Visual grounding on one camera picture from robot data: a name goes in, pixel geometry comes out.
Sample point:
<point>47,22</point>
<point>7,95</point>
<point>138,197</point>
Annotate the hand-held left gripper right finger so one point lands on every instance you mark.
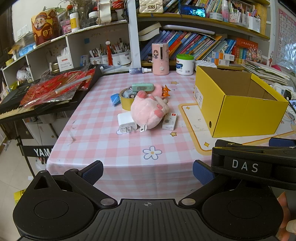
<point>203,172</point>

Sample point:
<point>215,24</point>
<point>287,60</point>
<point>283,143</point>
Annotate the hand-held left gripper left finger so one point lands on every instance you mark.
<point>93,172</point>

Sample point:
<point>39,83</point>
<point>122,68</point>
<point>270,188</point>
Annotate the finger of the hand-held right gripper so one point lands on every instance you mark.
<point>283,142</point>
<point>245,166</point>

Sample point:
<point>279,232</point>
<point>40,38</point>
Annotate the yellow cardboard box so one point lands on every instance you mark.
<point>242,115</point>

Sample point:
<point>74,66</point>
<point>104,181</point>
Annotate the pink plush toy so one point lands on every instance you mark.
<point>145,111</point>

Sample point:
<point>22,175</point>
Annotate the grey toy car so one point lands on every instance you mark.
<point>129,93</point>

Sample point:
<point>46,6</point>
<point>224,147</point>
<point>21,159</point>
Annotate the mint green mini stapler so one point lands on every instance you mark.
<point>142,88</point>

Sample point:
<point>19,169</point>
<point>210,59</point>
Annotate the person's right hand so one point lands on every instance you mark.
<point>284,208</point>

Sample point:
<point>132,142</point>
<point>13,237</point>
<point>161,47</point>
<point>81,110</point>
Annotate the black charger plug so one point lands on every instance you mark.
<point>287,94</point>

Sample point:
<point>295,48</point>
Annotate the white power strip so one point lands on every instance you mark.
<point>278,89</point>

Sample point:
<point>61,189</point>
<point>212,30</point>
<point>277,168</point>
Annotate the white charger adapter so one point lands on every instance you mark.
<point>124,121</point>

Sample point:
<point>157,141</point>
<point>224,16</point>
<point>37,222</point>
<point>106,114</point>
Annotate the black keyboard stand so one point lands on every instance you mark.
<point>37,151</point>

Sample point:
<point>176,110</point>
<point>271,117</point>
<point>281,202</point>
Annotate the small white box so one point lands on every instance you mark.
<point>170,121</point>

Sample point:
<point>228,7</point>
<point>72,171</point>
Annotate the white cabinet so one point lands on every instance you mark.
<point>39,127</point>

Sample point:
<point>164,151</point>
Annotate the stack of paper workbooks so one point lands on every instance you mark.
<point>266,71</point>

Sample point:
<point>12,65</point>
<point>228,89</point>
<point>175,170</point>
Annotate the pink cloth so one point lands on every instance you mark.
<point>278,68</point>

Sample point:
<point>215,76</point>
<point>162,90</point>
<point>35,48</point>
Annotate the yellow tape roll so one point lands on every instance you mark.
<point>126,104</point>

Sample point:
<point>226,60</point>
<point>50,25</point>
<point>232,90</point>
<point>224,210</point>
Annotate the blue plastic packet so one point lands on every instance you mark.
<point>115,99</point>

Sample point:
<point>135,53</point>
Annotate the orange star toy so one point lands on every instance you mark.
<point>166,90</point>

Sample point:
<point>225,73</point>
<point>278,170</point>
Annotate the bunch of paper figures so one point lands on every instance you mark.
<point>254,54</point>

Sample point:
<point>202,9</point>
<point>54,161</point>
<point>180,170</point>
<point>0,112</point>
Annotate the large red decoration packet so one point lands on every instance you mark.
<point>48,89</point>

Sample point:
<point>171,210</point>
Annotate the orange white medicine box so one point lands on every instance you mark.
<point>222,55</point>
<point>222,62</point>

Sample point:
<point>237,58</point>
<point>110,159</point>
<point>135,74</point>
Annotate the red boxed book set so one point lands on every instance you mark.
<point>245,48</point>

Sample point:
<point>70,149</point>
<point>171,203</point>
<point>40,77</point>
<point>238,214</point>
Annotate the black electronic keyboard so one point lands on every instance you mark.
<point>13,102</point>

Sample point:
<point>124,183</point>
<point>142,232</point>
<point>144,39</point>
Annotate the white canister green lid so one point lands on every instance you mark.
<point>185,67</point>

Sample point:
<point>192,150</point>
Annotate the white quilted pouch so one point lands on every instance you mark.
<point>204,63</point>

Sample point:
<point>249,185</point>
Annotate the round metal tin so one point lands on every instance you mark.
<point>54,68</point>

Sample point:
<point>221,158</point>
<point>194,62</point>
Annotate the small spray bottle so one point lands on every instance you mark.
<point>138,70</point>

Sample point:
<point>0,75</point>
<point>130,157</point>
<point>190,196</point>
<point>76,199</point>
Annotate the blue white card pack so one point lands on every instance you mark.
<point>84,61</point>

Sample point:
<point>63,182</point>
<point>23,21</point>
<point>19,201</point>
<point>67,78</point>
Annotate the white pencil cup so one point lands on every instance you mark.
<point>105,60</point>
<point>121,59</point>
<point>95,60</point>

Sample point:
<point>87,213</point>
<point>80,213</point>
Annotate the white paper box red label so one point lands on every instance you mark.
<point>64,62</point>

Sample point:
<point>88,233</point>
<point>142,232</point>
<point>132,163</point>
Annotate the white plastic bag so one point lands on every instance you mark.
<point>23,75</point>

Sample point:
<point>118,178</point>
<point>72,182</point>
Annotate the pink humidifier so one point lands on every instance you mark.
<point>160,60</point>

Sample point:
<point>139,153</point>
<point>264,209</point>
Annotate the red tassel ornament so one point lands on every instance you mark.
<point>109,53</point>

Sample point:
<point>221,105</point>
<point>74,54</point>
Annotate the white pen holder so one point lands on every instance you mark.
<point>237,18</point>
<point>254,24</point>

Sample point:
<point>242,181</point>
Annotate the white cubby shelf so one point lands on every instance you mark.
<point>76,48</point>

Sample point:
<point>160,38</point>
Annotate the row of children's books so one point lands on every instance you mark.
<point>192,45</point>

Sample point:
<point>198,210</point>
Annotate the blue tissue pack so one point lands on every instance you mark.
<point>26,51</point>

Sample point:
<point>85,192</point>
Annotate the white tape roll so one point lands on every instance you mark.
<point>216,16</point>

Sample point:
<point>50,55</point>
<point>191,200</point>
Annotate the pink blue bottle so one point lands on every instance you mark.
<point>225,11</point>

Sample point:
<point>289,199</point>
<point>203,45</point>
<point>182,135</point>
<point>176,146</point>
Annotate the wooden bookshelf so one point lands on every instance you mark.
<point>185,24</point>

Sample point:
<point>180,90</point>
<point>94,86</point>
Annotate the white pill bottle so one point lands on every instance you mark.
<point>74,23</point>

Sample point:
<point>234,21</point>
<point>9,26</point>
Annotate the thick cream-paged book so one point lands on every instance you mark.
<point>149,31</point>

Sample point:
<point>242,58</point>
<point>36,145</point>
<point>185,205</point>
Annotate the orange figure printed box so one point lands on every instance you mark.
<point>45,29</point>

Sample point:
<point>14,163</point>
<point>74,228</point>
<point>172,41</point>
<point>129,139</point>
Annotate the row of thin colourful books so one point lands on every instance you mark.
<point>201,3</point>

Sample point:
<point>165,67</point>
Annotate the white canvas bag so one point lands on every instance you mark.
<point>104,11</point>

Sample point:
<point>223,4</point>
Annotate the cream quilted handbag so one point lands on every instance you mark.
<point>151,7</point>

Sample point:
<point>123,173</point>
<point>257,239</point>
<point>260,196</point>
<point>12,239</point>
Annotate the alphabet wall poster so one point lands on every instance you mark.
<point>286,34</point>

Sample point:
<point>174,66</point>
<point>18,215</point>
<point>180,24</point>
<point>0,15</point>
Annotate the wall light switch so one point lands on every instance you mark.
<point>23,31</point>

